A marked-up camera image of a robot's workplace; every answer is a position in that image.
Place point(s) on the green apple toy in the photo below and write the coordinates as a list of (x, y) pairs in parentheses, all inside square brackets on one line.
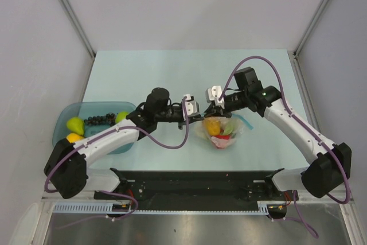
[(121, 116)]

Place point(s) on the white cable duct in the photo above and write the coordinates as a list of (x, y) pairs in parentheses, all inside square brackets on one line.
[(118, 209)]

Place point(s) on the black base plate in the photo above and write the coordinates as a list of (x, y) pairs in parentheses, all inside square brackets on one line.
[(222, 191)]

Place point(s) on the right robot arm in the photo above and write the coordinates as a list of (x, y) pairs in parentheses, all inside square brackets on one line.
[(329, 163)]

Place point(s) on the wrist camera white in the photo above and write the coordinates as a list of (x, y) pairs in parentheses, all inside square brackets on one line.
[(213, 95), (190, 106)]

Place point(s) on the teal plastic tray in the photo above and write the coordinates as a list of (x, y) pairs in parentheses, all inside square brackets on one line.
[(84, 110)]

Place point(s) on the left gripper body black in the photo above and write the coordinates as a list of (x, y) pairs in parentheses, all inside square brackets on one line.
[(170, 115)]

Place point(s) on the clear zip top bag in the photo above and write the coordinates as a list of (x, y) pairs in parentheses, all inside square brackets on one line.
[(200, 131)]

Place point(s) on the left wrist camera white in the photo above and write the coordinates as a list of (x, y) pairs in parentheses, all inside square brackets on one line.
[(190, 106)]

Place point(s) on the aluminium frame rail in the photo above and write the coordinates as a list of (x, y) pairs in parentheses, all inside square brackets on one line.
[(82, 196)]

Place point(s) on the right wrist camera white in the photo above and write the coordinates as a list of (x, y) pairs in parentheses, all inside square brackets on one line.
[(213, 95)]

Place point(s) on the orange fruit toy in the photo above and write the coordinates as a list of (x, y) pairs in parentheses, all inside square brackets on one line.
[(212, 126)]

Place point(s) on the red apple toy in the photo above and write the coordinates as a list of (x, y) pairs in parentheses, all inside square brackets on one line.
[(221, 141)]

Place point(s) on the black grape bunch toy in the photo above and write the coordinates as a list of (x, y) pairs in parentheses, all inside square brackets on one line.
[(107, 120)]

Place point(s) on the green lettuce toy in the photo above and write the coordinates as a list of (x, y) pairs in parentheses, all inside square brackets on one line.
[(231, 128)]

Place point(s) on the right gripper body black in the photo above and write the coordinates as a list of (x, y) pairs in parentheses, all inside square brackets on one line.
[(234, 102)]

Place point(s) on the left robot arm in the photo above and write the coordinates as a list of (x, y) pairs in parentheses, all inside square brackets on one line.
[(66, 168)]

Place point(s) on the yellow lemon toy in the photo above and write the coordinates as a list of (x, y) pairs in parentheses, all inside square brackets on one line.
[(76, 125), (73, 137)]

